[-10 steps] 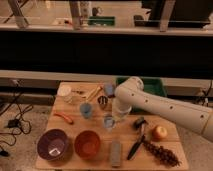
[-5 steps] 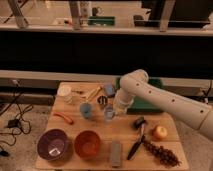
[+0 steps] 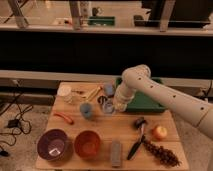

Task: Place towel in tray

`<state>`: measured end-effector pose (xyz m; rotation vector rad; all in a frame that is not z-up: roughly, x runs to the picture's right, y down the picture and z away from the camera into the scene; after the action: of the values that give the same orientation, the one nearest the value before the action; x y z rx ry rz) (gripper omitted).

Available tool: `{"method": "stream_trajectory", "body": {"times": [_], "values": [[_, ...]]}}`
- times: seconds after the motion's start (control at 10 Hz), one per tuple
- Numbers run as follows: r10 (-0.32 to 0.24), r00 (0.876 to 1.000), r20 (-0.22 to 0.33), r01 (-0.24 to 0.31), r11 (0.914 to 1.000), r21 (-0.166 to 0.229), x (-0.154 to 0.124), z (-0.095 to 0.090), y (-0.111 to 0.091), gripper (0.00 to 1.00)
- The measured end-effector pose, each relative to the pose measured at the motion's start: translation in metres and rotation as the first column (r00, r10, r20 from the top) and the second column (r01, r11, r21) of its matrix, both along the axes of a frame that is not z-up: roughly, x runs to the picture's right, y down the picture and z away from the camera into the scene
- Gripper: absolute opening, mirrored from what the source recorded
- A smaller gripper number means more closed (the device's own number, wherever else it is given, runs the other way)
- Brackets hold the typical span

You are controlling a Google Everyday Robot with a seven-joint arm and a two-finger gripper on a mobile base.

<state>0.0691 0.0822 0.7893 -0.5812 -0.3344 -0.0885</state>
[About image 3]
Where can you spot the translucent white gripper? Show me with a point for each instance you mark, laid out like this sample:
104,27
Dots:
108,107

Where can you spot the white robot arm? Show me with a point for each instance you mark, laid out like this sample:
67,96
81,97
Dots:
198,113

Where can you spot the green plastic tray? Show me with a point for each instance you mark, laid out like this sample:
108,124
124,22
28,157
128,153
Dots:
143,101

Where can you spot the blue cup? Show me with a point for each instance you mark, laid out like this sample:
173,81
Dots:
86,110

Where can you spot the yellow wooden spoon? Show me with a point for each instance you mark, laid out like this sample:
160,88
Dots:
93,93

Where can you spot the orange bowl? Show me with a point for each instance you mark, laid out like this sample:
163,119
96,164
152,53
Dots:
87,144

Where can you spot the orange carrot toy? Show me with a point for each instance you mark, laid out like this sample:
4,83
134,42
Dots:
65,117

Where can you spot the orange apple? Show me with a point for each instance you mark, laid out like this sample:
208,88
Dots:
159,132

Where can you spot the purple bowl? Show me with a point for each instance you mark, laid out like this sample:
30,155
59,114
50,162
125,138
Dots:
53,144

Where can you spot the brown pine cone bunch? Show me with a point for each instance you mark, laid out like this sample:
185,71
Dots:
165,156

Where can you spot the green background bin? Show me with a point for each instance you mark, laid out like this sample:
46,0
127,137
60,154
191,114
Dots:
102,20

